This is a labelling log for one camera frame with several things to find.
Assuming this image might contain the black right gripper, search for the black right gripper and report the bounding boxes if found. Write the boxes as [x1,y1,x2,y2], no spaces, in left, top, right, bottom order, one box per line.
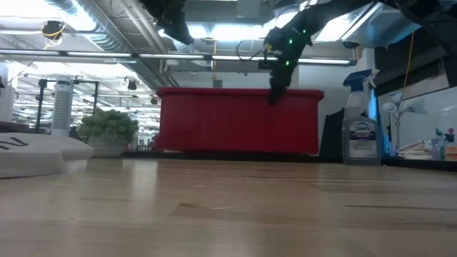
[264,24,313,106]

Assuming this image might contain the red plastic laundry basket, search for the red plastic laundry basket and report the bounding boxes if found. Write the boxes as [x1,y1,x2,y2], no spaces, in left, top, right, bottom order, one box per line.
[156,87,325,155]

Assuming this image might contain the black bag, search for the black bag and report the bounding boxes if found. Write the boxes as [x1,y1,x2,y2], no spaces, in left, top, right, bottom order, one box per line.
[318,109,346,158]

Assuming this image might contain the blue spray bottle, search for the blue spray bottle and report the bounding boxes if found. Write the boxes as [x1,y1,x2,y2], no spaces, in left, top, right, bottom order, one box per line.
[341,69,382,166]

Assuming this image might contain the long ceiling light bar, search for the long ceiling light bar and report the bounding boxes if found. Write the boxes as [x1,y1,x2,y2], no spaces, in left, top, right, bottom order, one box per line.
[0,49,358,67]

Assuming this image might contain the white multi-head lamp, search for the white multi-head lamp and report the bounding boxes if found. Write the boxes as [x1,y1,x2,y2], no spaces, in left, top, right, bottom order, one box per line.
[382,91,428,151]

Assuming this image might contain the stack of folded cloths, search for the stack of folded cloths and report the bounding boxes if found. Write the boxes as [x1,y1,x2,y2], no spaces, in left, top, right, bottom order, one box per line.
[396,140,433,161]

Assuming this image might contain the small bottles group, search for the small bottles group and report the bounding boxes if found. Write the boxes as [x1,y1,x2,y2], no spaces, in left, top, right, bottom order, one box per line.
[431,128,457,161]

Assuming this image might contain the green succulent plant in pot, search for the green succulent plant in pot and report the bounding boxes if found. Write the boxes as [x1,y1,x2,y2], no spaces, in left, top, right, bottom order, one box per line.
[77,109,139,158]

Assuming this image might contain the white tower fan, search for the white tower fan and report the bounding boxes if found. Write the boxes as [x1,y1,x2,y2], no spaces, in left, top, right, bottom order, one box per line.
[51,76,75,137]

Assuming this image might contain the black pole stand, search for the black pole stand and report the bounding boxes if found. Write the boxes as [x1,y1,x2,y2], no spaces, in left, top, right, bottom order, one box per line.
[34,78,100,133]

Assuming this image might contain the white Houston tote bag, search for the white Houston tote bag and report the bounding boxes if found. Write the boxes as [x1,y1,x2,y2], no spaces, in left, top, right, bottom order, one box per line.
[0,132,94,178]

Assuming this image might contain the black aluminium table frame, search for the black aluminium table frame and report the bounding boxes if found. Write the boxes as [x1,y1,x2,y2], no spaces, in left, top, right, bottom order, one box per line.
[121,150,457,173]

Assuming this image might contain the yellow cable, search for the yellow cable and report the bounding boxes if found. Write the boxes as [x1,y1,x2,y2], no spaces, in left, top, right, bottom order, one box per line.
[402,31,416,91]

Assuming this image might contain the ceiling cable reel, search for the ceiling cable reel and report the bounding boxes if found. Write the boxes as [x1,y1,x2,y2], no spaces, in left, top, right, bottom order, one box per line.
[41,20,67,41]

